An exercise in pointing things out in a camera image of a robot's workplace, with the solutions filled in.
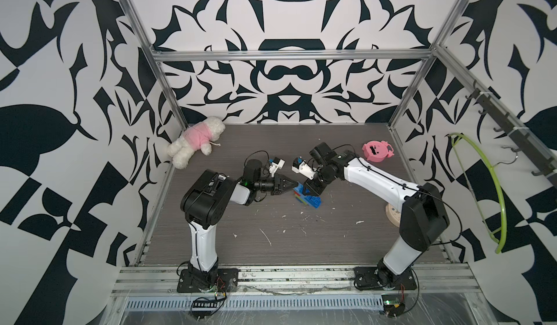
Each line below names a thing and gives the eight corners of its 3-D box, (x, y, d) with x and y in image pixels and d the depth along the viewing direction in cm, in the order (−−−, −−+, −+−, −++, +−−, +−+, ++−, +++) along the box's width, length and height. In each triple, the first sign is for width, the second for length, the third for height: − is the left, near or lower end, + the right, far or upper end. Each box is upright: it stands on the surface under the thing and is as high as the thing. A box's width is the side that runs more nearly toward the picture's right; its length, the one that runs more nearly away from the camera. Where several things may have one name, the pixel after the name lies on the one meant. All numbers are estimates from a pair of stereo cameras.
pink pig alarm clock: (365, 162, 109) (368, 156, 105) (360, 147, 115) (363, 141, 111) (391, 162, 109) (396, 156, 105) (386, 147, 115) (389, 141, 111)
